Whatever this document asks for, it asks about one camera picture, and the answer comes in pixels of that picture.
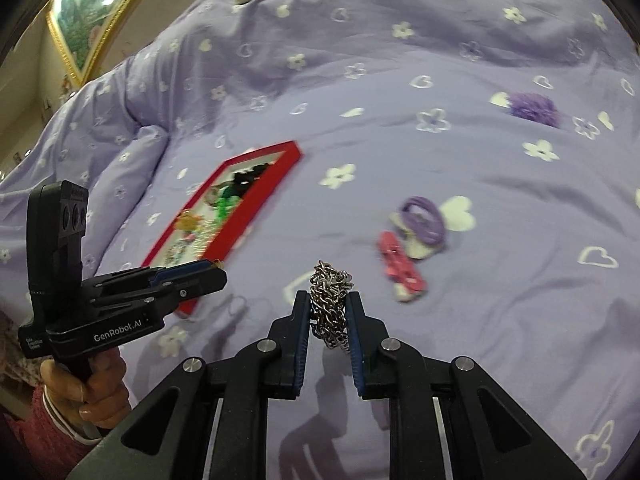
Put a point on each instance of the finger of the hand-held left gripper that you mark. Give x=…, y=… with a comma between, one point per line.
x=200, y=282
x=185, y=269

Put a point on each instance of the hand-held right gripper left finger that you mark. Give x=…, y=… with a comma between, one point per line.
x=300, y=350

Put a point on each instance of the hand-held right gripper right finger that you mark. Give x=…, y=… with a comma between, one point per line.
x=356, y=350

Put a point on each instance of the yellow flower hair clip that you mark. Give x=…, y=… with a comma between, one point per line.
x=189, y=220

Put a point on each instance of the red jewelry tray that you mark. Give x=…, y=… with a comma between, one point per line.
x=260, y=195

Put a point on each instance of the black scrunchie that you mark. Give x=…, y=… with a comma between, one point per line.
x=250, y=174

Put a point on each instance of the person's left forearm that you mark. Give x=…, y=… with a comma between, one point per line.
x=35, y=440

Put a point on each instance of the person's left hand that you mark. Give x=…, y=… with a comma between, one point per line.
x=105, y=390

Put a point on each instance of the pink hair clip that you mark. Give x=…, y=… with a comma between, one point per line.
x=400, y=265

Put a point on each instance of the purple flower print blanket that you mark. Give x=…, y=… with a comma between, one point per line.
x=400, y=125

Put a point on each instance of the gold framed painting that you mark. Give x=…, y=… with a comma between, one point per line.
x=85, y=15

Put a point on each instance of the purple frilly scrunchie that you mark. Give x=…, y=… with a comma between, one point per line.
x=532, y=107

